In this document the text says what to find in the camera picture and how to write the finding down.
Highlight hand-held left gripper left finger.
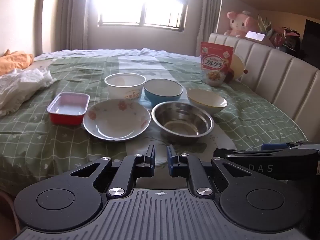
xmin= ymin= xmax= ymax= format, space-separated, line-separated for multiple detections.
xmin=64 ymin=144 xmax=156 ymax=200

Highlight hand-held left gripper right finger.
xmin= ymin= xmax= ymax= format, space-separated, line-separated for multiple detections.
xmin=166 ymin=144 xmax=253 ymax=200

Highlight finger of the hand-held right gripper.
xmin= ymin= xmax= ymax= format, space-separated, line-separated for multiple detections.
xmin=261 ymin=141 xmax=320 ymax=152
xmin=214 ymin=148 xmax=250 ymax=159

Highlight stainless steel bowl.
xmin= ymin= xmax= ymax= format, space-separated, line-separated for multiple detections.
xmin=151 ymin=101 xmax=215 ymax=144

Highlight floral white plate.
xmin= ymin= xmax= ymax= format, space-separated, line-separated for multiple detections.
xmin=83 ymin=99 xmax=151 ymax=141

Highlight cream yellow bowl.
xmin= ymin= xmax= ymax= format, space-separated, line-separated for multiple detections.
xmin=186 ymin=88 xmax=228 ymax=115

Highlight blue bowl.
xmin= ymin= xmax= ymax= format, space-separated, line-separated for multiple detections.
xmin=143 ymin=79 xmax=184 ymax=107

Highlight white paper bowl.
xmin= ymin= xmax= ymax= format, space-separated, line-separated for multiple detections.
xmin=104 ymin=73 xmax=146 ymax=102

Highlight red rectangular tray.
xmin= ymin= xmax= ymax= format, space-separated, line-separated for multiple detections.
xmin=47 ymin=92 xmax=90 ymax=126

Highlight green checked bedsheet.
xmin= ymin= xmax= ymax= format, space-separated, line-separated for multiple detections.
xmin=0 ymin=48 xmax=309 ymax=198

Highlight yellow round plush toy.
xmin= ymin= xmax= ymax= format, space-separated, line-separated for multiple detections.
xmin=225 ymin=54 xmax=248 ymax=83

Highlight red cereal bag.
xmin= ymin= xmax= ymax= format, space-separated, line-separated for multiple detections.
xmin=200 ymin=42 xmax=234 ymax=87

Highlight dark flower bouquet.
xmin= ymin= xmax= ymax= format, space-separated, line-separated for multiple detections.
xmin=272 ymin=26 xmax=301 ymax=53

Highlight black monitor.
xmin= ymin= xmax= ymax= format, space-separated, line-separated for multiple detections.
xmin=299 ymin=19 xmax=320 ymax=69

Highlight white box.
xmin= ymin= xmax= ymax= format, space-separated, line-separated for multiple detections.
xmin=245 ymin=31 xmax=267 ymax=42

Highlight green potted plant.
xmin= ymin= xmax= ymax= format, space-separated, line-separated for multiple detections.
xmin=257 ymin=15 xmax=273 ymax=39

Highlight pink plush toy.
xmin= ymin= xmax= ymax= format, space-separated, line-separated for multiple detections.
xmin=224 ymin=10 xmax=258 ymax=38

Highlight grey curtain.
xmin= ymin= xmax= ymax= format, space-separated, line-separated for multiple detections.
xmin=182 ymin=0 xmax=224 ymax=57
xmin=50 ymin=0 xmax=90 ymax=50

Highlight white lace cloth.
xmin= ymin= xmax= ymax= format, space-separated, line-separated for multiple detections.
xmin=0 ymin=68 xmax=57 ymax=117

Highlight window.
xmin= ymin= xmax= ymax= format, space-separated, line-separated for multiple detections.
xmin=97 ymin=0 xmax=188 ymax=32

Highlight orange cloth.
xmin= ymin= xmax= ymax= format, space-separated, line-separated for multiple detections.
xmin=0 ymin=50 xmax=34 ymax=75

